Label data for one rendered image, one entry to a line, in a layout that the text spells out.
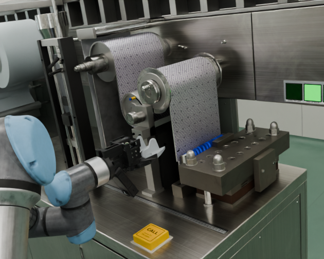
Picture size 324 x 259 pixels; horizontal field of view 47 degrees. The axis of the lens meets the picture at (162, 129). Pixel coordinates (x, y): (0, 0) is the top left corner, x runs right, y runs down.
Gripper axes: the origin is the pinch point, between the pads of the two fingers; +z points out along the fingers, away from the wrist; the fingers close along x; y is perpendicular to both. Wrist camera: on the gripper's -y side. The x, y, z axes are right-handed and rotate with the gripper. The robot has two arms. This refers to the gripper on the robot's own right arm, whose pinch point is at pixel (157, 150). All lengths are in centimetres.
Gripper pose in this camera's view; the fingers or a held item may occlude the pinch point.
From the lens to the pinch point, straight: 111.9
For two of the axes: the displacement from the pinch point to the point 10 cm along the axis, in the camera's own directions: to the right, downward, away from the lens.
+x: -7.0, -1.1, 7.0
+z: 7.0, -3.1, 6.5
